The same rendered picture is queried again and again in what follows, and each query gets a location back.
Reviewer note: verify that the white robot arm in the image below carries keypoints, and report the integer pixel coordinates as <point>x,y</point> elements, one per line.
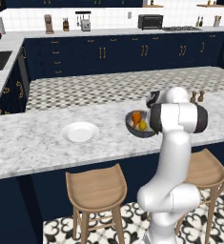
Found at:
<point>175,158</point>

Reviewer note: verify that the dark grey bowl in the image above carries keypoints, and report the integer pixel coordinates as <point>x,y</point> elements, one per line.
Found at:
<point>134,128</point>

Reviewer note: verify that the orange chicken drumstick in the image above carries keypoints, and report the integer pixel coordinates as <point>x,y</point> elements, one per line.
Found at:
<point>136,117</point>

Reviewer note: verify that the yellow lemon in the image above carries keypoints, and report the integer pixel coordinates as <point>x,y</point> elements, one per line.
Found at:
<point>143,126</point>

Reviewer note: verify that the white plate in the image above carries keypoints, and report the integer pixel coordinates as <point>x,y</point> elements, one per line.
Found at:
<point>80,132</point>

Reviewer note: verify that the navy base cupboard run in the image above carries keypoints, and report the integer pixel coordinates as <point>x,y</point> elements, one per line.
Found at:
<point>126,54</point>

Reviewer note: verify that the brown pepper shaker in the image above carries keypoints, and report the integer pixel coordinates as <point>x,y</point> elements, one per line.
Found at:
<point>193,97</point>
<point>201,96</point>

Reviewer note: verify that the navy island cabinet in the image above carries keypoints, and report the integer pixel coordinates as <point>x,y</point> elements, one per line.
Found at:
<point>53,197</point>

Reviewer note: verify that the silver toaster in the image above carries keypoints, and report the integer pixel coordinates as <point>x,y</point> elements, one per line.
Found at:
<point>85,25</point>

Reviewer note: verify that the navy side cupboard run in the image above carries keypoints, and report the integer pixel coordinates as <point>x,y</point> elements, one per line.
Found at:
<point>11,92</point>

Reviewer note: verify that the brown knife block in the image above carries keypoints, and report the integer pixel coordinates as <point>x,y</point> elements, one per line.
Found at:
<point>65,25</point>

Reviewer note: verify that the black toaster oven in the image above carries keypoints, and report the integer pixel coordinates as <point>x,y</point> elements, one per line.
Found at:
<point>150,21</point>

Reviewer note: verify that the brown coffee machine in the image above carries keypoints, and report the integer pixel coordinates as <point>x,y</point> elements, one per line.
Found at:
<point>48,24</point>

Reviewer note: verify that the black hob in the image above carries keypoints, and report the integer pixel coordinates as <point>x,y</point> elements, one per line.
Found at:
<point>181,28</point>

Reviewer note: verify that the navy upper cupboard run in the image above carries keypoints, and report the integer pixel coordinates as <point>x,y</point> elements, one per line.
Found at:
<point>73,3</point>

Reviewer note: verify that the green bottle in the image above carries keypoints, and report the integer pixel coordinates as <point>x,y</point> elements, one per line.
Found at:
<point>197,21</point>

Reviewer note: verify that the dark bottle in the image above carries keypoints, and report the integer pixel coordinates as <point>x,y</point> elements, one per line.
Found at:
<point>201,21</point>

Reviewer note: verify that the grey utensil pot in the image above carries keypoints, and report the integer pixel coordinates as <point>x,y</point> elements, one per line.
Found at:
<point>216,21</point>

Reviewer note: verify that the white wall socket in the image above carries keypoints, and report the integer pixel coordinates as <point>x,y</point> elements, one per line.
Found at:
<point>129,15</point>

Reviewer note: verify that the black utensil rail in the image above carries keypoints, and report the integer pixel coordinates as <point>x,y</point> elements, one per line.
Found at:
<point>82,12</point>

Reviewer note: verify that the wooden wall shelf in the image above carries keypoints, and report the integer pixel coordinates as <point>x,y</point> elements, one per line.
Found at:
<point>212,5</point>
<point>152,5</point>

